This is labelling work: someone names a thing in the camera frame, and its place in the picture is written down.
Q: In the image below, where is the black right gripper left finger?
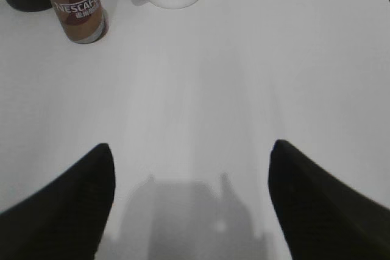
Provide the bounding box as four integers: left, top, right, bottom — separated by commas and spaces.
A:
1, 143, 115, 259

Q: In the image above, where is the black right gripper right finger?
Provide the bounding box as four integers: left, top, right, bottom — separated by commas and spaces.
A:
268, 139, 389, 259

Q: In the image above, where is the brown Nescafe coffee bottle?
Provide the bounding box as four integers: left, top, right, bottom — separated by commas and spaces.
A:
50, 0, 105, 44

